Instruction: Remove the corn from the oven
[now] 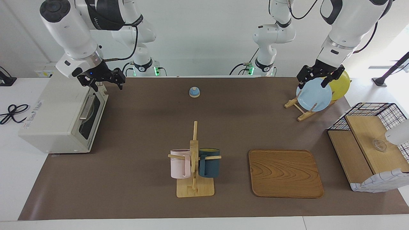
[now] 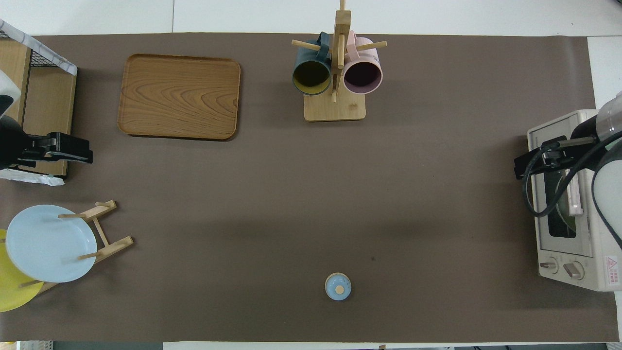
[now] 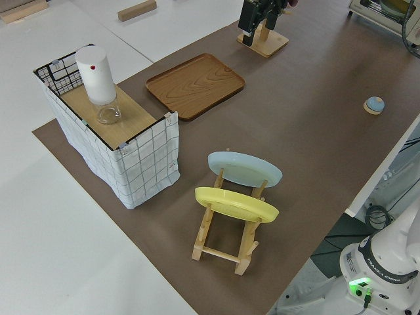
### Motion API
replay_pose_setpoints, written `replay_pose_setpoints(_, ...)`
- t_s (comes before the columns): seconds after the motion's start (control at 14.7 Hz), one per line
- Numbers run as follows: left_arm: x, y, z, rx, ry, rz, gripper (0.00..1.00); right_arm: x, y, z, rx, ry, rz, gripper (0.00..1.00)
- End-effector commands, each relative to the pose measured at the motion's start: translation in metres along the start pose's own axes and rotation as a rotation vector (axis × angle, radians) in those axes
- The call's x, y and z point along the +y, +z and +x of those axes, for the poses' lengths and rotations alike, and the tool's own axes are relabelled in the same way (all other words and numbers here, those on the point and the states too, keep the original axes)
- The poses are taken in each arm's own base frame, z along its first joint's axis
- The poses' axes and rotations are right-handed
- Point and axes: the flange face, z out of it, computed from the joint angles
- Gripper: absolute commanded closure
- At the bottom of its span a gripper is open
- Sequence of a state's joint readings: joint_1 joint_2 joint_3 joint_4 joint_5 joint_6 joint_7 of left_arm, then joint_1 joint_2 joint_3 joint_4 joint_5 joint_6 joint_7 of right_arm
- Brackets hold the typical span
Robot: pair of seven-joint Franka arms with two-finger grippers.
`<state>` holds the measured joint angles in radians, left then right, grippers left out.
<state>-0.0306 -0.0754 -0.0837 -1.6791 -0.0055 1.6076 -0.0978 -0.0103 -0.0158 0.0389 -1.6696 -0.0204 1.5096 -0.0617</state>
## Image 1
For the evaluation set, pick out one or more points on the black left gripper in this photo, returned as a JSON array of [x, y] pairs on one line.
[[322, 71]]

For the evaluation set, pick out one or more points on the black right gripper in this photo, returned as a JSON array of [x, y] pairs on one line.
[[99, 74]]

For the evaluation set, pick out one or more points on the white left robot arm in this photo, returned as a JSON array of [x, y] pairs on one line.
[[351, 22]]

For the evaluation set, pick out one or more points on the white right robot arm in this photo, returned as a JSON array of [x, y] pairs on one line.
[[70, 32]]

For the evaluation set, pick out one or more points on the cream toaster oven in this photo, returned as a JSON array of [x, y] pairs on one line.
[[51, 111]]

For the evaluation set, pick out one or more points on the light blue plate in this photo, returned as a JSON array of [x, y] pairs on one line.
[[314, 95]]

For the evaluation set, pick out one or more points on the yellow plate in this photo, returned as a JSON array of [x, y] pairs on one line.
[[340, 88]]

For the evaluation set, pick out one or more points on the wooden plate rack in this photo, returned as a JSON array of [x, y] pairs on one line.
[[303, 115]]

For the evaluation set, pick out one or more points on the brown table mat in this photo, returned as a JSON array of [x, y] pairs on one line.
[[143, 127]]

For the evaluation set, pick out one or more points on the black angled stand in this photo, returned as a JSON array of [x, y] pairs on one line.
[[388, 73]]

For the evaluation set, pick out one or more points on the wooden step shelf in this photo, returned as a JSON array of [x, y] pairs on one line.
[[367, 134]]

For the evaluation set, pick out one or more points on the blue call bell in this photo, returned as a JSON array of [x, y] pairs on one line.
[[194, 92]]

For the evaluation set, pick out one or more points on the small clear glass dish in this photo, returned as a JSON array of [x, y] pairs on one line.
[[379, 145]]

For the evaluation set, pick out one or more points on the small black stand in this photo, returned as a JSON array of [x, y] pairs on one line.
[[6, 80]]

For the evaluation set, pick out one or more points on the brown wooden tray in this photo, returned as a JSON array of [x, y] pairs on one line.
[[284, 174]]

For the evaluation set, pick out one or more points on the white rounded device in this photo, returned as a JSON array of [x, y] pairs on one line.
[[399, 132]]

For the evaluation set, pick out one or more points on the pink mug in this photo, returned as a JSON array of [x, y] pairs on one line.
[[178, 164]]

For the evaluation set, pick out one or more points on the white checked cloth liner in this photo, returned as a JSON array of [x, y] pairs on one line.
[[377, 183]]

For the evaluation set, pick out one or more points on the dark teal mug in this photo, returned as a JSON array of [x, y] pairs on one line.
[[209, 166]]

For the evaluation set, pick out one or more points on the wooden mug rack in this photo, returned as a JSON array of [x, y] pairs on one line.
[[194, 188]]

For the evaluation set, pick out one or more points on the white wall socket box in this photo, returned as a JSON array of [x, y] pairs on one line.
[[43, 74]]

